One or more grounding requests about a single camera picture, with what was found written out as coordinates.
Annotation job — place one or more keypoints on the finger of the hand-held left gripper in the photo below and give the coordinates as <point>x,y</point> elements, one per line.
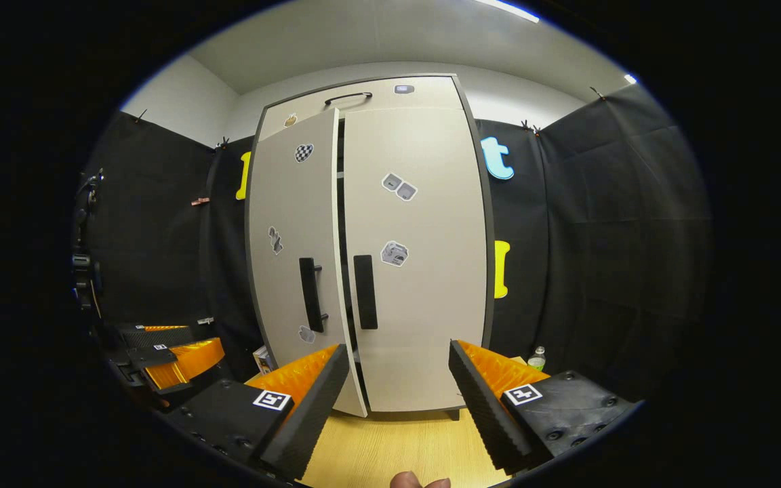
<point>150,357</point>
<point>160,337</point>

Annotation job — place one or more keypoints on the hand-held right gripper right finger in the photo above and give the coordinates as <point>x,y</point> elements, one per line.
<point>482,407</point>

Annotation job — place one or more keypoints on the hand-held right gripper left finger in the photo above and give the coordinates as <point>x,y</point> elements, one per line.
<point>309,413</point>

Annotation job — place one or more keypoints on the white cabinet door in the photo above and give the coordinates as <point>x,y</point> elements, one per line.
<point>431,305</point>
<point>289,203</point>

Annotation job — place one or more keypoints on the white shoe cabinet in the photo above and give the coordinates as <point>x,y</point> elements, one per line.
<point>431,91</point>

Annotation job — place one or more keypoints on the small printed carton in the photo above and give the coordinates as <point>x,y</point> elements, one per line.
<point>263,360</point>

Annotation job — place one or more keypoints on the green drink bottle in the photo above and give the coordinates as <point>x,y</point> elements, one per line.
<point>537,362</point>

